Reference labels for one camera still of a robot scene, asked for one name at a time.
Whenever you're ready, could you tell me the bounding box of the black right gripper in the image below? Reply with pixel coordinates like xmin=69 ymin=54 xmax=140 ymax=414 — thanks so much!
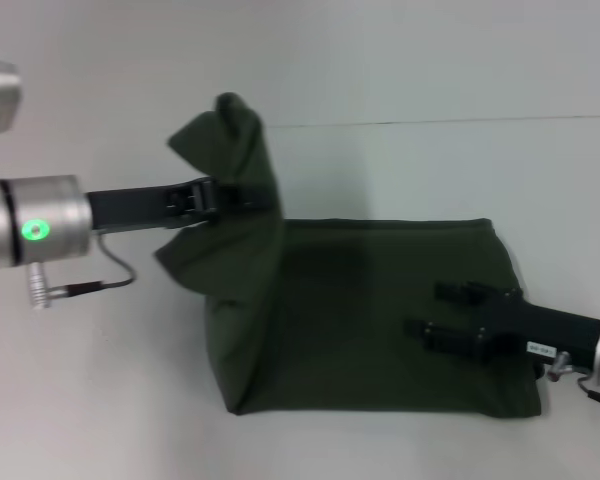
xmin=402 ymin=280 xmax=600 ymax=365

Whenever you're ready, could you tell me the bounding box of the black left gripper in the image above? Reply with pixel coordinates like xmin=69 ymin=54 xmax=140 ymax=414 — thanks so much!
xmin=83 ymin=178 xmax=283 ymax=235

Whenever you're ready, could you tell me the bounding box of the dark green printed t-shirt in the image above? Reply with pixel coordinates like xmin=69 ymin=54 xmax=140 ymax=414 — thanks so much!
xmin=152 ymin=91 xmax=544 ymax=416

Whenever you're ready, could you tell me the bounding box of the silver right cable connector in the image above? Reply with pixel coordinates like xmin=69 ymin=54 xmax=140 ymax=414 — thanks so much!
xmin=544 ymin=351 xmax=600 ymax=407

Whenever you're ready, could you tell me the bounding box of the silver cable connector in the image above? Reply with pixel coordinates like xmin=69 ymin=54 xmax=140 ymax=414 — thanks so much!
xmin=544 ymin=351 xmax=600 ymax=407
xmin=27 ymin=234 xmax=136 ymax=312

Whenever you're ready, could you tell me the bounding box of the silver left cable connector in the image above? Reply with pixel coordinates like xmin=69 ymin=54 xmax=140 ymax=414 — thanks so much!
xmin=27 ymin=234 xmax=136 ymax=312

